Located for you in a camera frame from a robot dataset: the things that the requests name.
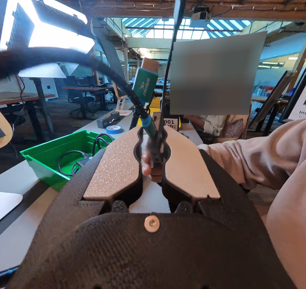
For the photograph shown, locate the black adapter hub with cable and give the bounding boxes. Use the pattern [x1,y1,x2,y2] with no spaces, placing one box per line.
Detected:
[57,133,115,177]

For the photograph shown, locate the white sign board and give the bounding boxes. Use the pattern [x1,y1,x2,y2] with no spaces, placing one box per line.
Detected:
[278,67,306,124]

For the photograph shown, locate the person's beige sweatshirt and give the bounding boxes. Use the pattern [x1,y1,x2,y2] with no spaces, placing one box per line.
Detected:
[265,170,306,289]

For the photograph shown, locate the person's right hand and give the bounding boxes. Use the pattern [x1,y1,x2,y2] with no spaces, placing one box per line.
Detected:
[142,148,154,177]

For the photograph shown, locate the ceiling projector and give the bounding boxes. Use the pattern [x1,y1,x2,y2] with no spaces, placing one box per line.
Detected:
[189,6,211,28]

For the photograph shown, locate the green plastic bin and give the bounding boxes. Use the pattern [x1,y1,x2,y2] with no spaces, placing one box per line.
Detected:
[20,129,117,191]

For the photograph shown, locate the studio light panel on stand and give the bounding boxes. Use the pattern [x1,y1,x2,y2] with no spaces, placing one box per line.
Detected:
[0,0,96,140]

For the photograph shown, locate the black office chair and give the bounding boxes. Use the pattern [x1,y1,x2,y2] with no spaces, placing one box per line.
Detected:
[68,76,96,120]

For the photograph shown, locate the white folding board stand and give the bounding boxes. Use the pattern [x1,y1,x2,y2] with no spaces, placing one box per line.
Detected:
[0,192,23,220]

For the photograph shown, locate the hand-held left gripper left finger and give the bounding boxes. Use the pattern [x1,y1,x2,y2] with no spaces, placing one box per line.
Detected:
[83,126,144,208]

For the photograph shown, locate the person's right forearm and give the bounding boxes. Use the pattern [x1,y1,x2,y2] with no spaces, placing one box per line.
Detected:
[198,118,306,191]

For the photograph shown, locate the braided hdmi cable green plugs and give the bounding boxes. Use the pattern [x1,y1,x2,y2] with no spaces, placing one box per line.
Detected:
[0,46,168,167]

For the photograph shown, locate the wooden office desk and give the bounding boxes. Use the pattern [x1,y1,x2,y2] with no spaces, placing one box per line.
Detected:
[0,92,56,136]

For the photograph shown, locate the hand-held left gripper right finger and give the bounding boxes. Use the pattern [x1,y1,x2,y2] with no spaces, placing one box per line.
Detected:
[162,126,221,208]

